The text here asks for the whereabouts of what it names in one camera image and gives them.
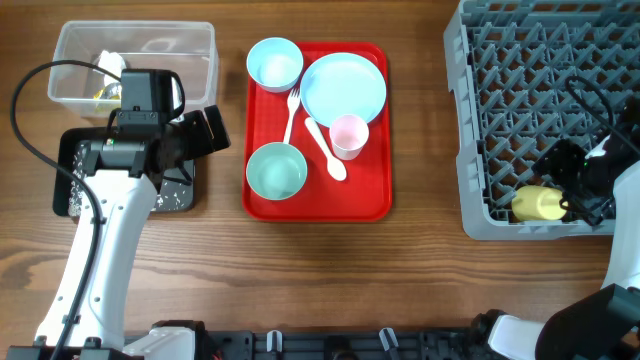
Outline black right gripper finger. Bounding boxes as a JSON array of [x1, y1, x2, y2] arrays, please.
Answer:
[[532, 139, 586, 186], [559, 192, 615, 226]]

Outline yellow plastic cup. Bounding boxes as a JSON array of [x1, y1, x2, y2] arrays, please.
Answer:
[[511, 185, 567, 221]]

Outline green bowl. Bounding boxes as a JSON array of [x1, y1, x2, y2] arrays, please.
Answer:
[[245, 142, 308, 201]]

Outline yellow snack wrapper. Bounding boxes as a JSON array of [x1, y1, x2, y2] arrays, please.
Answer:
[[94, 82, 122, 100]]

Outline white tissue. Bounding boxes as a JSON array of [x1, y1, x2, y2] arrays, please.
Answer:
[[95, 50, 128, 87]]

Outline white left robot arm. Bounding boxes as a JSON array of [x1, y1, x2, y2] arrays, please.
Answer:
[[7, 69, 230, 359]]

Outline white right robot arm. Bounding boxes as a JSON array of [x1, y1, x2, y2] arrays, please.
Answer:
[[469, 98, 639, 359]]

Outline black food waste bin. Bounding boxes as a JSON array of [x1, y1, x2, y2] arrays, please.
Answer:
[[52, 127, 195, 217]]

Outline grey dishwasher rack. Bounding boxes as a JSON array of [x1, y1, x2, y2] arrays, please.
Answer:
[[444, 1, 639, 240]]

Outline clear plastic waste bin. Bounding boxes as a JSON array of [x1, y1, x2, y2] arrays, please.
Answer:
[[48, 20, 219, 118]]

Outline white rice grains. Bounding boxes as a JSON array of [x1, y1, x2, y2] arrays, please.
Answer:
[[54, 140, 194, 217]]

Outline white plastic fork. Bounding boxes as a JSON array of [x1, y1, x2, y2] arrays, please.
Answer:
[[283, 88, 301, 144]]

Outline light blue bowl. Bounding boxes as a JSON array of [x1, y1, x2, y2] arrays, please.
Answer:
[[246, 37, 304, 93]]

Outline white plastic spoon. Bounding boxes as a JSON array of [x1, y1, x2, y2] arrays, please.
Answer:
[[304, 117, 347, 181]]

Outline red plastic tray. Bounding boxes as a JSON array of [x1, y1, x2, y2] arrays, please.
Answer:
[[242, 42, 392, 222]]

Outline pink plastic cup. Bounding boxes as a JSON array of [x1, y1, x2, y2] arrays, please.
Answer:
[[329, 114, 370, 160]]

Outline light blue plate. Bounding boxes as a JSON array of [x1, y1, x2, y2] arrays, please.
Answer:
[[300, 52, 387, 127]]

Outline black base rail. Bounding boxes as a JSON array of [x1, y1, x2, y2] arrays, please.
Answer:
[[209, 328, 501, 360]]

